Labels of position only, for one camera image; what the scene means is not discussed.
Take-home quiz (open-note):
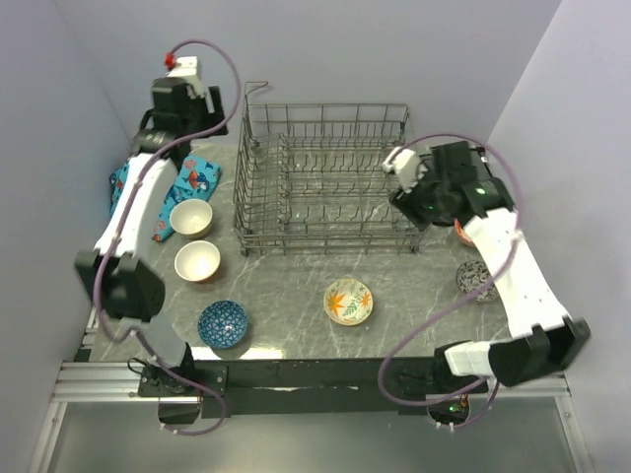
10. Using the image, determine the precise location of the blue triangle pattern bowl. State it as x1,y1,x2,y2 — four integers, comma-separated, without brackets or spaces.
197,300,248,350

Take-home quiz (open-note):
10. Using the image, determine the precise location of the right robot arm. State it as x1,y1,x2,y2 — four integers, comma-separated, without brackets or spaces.
383,140,591,393

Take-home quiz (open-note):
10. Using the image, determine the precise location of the red floral bowl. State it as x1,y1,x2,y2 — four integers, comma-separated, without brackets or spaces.
454,219,474,247

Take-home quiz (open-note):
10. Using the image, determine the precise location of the white bowl far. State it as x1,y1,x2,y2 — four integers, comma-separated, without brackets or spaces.
170,199,213,239

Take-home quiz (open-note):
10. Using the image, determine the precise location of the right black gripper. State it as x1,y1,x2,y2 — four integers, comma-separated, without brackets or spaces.
389,160,451,233

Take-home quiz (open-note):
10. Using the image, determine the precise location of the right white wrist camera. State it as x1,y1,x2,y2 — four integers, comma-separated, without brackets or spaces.
382,147,428,193

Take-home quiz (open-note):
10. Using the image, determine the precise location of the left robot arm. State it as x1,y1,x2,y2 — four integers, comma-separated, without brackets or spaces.
75,76,229,396

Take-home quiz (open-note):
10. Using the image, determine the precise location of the orange flower pattern bowl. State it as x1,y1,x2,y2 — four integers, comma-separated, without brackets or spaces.
323,278,374,326

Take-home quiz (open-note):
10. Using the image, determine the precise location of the white bowl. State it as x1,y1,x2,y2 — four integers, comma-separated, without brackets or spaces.
174,240,221,283
170,199,213,239

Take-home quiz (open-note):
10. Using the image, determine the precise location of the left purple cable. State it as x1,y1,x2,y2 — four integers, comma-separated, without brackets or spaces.
91,38,244,438

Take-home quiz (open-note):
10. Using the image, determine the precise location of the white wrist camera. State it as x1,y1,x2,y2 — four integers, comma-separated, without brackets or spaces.
165,52,206,98
382,147,428,193

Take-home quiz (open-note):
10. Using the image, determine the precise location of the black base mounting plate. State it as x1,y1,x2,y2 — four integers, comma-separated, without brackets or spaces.
137,355,490,420

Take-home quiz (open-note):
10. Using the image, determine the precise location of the grey wire dish rack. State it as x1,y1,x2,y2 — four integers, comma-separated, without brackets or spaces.
233,81,421,256

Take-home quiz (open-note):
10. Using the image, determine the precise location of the white bowl near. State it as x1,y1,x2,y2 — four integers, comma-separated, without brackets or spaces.
174,240,221,283

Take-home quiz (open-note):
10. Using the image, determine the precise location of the black leaf pattern bowl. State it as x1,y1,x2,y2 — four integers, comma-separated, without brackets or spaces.
456,260,499,303

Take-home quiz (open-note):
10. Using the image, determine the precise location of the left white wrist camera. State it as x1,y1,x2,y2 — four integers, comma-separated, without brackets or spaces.
165,52,206,98

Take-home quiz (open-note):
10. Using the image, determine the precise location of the blue shark print cloth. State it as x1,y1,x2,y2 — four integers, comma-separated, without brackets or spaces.
107,154,222,243

